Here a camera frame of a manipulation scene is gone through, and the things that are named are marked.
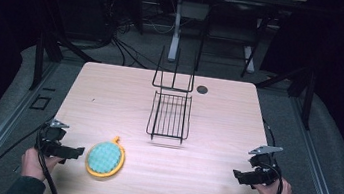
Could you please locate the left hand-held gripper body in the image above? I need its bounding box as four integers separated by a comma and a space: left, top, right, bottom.
34, 117, 72, 161

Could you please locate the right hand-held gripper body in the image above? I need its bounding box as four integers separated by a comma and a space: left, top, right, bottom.
243, 142, 285, 190

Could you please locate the person's left hand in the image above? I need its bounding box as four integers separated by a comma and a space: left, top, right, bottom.
18, 145, 66, 185

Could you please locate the round teal yellow-rimmed pot holder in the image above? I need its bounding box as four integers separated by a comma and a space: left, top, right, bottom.
82, 131, 129, 182

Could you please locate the black round table grommet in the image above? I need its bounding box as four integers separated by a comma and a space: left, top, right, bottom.
195, 84, 210, 96

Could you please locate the black chair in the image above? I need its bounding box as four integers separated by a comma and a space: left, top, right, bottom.
195, 0, 271, 81

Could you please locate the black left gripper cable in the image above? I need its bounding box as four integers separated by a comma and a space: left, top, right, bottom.
0, 116, 70, 194

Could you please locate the black frame stand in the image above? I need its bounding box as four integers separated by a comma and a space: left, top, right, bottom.
25, 0, 110, 100
250, 57, 320, 131

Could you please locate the black wire rack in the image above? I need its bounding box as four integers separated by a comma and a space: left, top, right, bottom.
144, 44, 200, 146

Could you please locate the bundle of floor cables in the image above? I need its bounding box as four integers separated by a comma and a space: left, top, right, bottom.
87, 0, 181, 75

